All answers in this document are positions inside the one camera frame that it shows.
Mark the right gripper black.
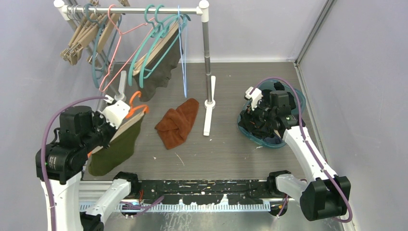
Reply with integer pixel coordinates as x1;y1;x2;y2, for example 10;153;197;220
239;97;276;133

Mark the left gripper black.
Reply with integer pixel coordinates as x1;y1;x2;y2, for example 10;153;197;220
83;108;123;151

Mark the olive green underwear cream waistband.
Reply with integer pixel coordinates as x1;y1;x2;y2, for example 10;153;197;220
88;112;145;177

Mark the navy underwear cream waistband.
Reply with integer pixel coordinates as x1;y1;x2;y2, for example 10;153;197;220
263;129;283;145

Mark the orange hanger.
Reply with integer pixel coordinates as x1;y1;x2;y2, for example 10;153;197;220
88;91;151;157

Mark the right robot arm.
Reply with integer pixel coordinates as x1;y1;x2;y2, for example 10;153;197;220
238;87;352;223

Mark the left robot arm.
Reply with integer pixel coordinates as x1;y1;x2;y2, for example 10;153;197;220
35;101;140;231

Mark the teal hanger left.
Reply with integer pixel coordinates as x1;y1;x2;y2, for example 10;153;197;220
86;11;121;89

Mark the teal hanger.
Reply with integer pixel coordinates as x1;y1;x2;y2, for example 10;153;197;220
128;4;190;91
128;3;173;87
86;11;121;89

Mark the teal hanger middle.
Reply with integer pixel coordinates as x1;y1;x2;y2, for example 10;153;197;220
128;3;173;87

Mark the teal hanger right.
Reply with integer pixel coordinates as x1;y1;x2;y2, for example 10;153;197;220
128;4;190;91

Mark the teal laundry basket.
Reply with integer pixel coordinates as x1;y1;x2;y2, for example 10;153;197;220
237;78;305;148

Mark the brown towel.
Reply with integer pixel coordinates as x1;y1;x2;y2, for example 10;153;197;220
155;98;199;150

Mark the beige wooden hangers bunch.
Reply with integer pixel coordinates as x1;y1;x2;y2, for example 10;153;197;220
60;0;102;65

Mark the white garment rack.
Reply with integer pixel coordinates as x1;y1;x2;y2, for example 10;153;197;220
53;0;216;136

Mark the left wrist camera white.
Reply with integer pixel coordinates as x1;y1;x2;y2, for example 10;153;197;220
102;95;130;130

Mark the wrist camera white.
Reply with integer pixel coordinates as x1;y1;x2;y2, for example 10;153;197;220
102;95;130;130
244;87;262;111

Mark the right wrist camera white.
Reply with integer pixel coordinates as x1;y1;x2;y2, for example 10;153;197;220
244;87;262;111

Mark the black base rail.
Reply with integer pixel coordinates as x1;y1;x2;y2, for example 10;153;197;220
125;179;286;205

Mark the light blue wire hanger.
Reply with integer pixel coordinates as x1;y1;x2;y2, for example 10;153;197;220
177;5;188;99

